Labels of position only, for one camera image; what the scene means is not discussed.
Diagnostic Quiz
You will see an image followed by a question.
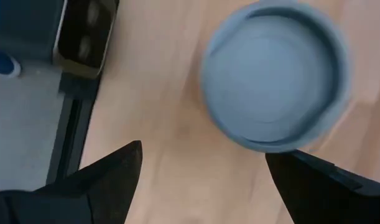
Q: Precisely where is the person's leg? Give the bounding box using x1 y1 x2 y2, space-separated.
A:
0 0 66 63

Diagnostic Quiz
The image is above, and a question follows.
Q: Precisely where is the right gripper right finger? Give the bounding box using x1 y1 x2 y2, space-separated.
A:
264 149 380 224

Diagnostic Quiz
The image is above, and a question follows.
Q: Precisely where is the blue shoe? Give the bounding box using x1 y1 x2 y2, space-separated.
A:
0 46 22 78

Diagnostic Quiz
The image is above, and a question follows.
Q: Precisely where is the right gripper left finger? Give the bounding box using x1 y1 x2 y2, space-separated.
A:
0 139 144 224

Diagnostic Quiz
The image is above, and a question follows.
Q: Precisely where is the small black silver camera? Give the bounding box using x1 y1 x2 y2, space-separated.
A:
52 0 121 80

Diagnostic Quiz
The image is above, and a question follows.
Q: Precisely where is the black metal rig frame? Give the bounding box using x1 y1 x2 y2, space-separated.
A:
45 71 102 187

